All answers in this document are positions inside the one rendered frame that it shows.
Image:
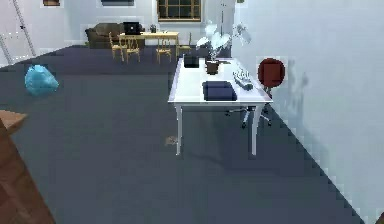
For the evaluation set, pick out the light wooden chair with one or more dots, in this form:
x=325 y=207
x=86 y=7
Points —
x=163 y=49
x=184 y=48
x=132 y=48
x=115 y=46

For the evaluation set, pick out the red office chair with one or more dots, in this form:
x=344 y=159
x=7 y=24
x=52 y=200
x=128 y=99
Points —
x=270 y=72

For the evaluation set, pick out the brown framed wall picture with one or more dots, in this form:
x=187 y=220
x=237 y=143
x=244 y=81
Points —
x=51 y=2

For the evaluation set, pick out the brown sofa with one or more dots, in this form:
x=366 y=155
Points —
x=101 y=35

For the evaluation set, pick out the white house plant brown pot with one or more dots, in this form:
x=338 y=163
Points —
x=213 y=43

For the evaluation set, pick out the black box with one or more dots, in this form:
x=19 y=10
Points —
x=191 y=61

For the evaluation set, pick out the brown framed window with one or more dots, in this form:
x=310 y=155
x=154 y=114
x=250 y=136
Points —
x=179 y=10

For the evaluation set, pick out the light wooden dining table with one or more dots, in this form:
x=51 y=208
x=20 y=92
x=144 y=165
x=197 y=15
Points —
x=156 y=34

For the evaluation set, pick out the light blue bag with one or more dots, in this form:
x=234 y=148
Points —
x=40 y=80

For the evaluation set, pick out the dark framed wall picture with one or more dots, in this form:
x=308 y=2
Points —
x=117 y=2

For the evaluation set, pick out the small brown floor object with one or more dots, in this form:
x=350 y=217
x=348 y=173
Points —
x=171 y=140

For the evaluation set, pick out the brown wooden cabinet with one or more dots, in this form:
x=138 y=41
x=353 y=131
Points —
x=16 y=180

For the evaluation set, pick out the white ladder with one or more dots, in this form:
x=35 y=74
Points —
x=18 y=30

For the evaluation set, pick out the white table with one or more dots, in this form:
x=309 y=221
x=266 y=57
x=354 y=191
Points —
x=190 y=90

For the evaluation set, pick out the small dark potted plant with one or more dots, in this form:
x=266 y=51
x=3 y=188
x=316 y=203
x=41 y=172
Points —
x=153 y=28

